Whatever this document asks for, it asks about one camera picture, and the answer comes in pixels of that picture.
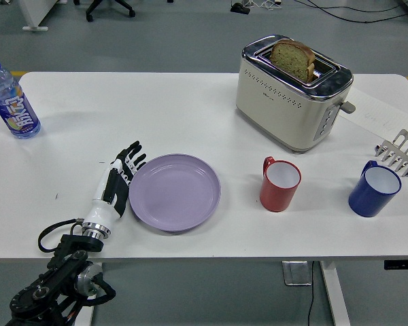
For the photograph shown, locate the black power cable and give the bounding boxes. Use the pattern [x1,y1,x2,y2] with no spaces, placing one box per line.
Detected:
[305,260,319,326]

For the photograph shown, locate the black floor object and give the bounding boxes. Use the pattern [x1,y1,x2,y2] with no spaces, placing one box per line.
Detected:
[230,2,251,15]

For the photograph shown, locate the white paper sheet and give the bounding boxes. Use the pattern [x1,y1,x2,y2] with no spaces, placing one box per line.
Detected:
[339,84,408,143]

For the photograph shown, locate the black office chair base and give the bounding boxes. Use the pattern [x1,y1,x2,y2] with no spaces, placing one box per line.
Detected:
[73,0,136,23]

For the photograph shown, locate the white desk foot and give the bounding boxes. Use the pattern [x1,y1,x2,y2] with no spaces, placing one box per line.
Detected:
[22,0,61,32]

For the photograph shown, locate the metal toast rack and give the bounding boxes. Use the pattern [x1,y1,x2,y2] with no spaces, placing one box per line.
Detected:
[375,128,408,178]

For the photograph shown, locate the red mug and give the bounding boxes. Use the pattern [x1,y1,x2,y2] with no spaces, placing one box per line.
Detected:
[259,156,303,213]

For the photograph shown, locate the cream and chrome toaster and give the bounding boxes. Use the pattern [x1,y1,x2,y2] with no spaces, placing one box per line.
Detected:
[235,33,356,153]

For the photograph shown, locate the blue mug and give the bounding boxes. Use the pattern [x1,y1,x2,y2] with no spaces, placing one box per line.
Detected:
[348,160,403,218]

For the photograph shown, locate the blue-label drink bottle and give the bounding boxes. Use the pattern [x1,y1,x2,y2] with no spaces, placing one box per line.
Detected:
[0,56,41,139]

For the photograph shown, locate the black floor cable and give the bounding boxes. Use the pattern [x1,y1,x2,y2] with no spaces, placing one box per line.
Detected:
[305,0,408,25]

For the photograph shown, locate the brown bread slice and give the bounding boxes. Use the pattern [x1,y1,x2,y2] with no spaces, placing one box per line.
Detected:
[270,39,316,83]

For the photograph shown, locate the black table control panel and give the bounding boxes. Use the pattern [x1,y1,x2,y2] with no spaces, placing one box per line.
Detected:
[383,259,408,271]

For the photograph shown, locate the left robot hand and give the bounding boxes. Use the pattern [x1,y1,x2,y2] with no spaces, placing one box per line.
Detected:
[82,141,148,230]

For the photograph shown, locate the purple plate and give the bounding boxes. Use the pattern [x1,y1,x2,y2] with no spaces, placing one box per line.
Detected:
[128,154,222,234]

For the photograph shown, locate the white floor cables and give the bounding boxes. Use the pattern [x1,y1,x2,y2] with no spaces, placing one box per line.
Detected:
[250,0,283,10]

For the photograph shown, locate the metal floor plate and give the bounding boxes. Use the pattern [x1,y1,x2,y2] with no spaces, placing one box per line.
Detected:
[281,260,313,287]

